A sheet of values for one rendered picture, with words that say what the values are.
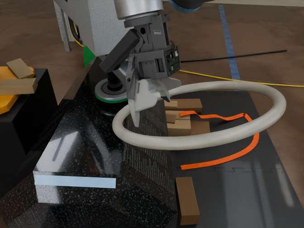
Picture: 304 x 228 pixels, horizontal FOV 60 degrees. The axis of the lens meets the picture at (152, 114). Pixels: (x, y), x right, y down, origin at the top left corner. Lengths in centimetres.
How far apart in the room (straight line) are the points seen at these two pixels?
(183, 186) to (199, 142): 137
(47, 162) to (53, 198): 15
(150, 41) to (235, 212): 165
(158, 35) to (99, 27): 68
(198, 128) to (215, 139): 185
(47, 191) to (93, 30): 67
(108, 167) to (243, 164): 144
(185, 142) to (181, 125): 171
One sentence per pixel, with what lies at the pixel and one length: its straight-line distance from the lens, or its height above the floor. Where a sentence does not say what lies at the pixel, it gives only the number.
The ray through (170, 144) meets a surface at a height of 128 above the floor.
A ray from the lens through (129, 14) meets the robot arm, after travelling 50.
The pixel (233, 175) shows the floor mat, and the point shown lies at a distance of 221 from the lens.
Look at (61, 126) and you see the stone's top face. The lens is 133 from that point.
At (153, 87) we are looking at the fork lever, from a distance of 105.
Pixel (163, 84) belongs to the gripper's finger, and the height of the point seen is 136.
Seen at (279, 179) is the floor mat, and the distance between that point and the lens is 231.
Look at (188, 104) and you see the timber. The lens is 269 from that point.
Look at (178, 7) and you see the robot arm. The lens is 67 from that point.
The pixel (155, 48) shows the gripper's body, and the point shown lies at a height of 147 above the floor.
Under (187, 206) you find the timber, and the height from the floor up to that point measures 14.
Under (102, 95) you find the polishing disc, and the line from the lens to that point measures 138.
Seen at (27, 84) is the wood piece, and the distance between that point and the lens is 176.
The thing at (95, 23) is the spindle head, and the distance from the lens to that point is 115.
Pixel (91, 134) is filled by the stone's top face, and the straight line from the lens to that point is 125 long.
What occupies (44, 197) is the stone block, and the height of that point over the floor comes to 78.
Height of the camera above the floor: 168
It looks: 39 degrees down
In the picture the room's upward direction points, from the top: straight up
